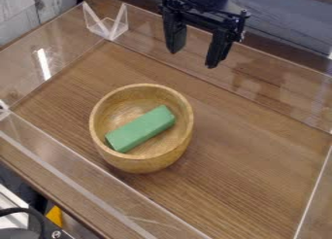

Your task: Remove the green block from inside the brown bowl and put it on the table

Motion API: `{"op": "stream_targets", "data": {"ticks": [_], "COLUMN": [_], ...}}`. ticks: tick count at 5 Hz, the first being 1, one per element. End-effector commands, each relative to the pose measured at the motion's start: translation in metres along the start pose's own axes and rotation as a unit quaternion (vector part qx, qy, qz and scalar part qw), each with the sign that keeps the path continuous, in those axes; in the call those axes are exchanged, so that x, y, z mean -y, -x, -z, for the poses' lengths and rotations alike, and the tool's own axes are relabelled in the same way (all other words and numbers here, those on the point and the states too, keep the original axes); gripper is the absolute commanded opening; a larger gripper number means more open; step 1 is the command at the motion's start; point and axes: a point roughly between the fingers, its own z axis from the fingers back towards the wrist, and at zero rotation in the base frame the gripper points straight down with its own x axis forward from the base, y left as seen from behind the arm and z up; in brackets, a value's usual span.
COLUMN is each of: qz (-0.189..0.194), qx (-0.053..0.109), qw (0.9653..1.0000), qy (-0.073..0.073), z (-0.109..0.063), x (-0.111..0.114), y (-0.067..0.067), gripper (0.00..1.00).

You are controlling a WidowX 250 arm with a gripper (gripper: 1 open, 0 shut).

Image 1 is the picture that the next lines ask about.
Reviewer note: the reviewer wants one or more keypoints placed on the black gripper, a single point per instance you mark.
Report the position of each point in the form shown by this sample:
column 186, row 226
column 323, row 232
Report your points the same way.
column 207, row 14

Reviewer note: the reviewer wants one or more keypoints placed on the brown wooden bowl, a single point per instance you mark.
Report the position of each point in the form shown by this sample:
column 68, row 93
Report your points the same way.
column 120, row 107

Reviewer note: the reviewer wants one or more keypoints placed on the green rectangular block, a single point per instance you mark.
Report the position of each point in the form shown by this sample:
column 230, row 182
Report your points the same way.
column 138, row 131

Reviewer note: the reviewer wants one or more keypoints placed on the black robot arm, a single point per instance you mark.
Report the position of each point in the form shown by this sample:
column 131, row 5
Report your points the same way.
column 216, row 16

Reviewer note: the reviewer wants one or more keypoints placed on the black device with screw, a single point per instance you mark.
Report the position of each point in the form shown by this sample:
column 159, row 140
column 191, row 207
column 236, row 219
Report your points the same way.
column 54, row 232

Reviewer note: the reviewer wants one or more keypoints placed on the clear acrylic tray wall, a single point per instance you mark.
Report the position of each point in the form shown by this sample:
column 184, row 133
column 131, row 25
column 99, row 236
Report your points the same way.
column 46, row 145

